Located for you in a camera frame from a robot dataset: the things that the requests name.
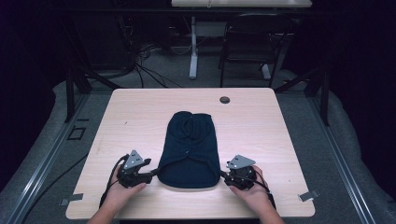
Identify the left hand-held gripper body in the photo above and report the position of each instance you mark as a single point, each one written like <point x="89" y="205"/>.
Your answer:
<point x="133" y="161"/>

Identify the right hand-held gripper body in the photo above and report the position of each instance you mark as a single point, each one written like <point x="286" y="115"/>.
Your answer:
<point x="241" y="174"/>

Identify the dark navy small garment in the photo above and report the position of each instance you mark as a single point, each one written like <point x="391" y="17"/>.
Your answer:
<point x="190" y="155"/>

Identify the person's right hand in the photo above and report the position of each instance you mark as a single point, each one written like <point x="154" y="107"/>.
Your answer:
<point x="253" y="196"/>

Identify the person's left hand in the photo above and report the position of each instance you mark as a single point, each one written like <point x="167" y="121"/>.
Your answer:
<point x="121" y="194"/>

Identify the short black tape strip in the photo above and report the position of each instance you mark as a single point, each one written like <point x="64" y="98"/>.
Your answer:
<point x="82" y="119"/>

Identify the grey tape strip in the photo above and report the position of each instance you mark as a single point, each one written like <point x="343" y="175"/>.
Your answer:
<point x="308" y="195"/>
<point x="72" y="198"/>

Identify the round grey table grommet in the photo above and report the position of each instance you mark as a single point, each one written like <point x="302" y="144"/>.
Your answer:
<point x="224" y="100"/>

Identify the black metal stand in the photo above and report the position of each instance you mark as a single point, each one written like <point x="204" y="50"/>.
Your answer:
<point x="325" y="96"/>
<point x="70" y="93"/>

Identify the white desk foot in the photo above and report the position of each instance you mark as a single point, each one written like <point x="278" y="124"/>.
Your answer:
<point x="266" y="71"/>

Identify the white desk leg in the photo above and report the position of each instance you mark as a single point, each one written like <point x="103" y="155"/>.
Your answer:
<point x="193" y="49"/>

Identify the dark cabinet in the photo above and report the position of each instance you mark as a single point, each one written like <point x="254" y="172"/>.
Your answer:
<point x="102" y="40"/>

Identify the black folding chair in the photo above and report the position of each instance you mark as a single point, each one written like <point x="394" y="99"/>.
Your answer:
<point x="253" y="46"/>

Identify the white desk top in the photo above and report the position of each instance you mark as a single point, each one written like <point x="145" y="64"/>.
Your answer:
<point x="243" y="3"/>

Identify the grey metal floor rail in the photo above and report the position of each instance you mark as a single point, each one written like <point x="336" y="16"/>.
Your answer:
<point x="46" y="161"/>
<point x="342" y="161"/>

